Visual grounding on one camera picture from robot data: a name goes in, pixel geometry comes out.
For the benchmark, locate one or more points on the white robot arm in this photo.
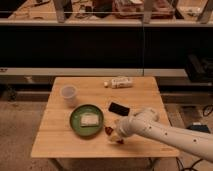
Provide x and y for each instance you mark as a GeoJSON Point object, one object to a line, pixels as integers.
{"type": "Point", "coordinates": [146, 124]}

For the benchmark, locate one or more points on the white sponge block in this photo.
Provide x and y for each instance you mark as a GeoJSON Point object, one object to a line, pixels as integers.
{"type": "Point", "coordinates": [89, 120]}

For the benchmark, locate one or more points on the red chili pepper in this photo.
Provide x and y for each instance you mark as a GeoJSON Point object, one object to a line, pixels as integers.
{"type": "Point", "coordinates": [108, 130]}

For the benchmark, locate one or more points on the long shelf bench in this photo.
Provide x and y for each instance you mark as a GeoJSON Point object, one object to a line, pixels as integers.
{"type": "Point", "coordinates": [53, 37]}

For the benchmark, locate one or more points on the black box on floor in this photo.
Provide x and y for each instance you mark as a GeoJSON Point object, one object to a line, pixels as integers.
{"type": "Point", "coordinates": [199, 127]}

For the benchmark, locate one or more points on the black phone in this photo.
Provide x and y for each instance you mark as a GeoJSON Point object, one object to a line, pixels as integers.
{"type": "Point", "coordinates": [118, 109]}

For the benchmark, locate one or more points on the white plastic bottle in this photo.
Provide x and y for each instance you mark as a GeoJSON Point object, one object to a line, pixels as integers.
{"type": "Point", "coordinates": [119, 82]}

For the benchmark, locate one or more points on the wooden table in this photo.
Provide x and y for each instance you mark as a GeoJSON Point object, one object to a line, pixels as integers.
{"type": "Point", "coordinates": [56, 139]}

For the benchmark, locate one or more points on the green ceramic plate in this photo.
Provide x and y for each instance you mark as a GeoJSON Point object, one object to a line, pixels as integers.
{"type": "Point", "coordinates": [76, 116]}

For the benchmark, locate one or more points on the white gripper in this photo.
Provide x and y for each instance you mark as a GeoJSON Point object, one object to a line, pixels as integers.
{"type": "Point", "coordinates": [113, 136]}

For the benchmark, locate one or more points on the dark equipment at right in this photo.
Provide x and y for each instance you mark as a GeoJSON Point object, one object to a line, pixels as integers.
{"type": "Point", "coordinates": [199, 69]}

